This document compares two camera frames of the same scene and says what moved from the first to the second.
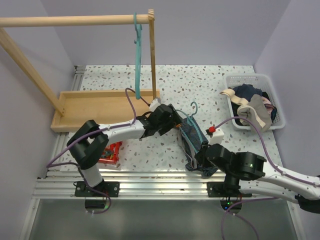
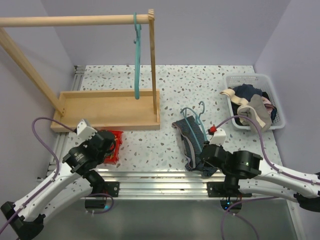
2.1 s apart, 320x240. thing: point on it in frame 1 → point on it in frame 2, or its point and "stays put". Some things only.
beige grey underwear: [256, 112] stays put
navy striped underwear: [192, 139] stays put
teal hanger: [137, 41] stays put
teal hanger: [192, 122] → [198, 115]
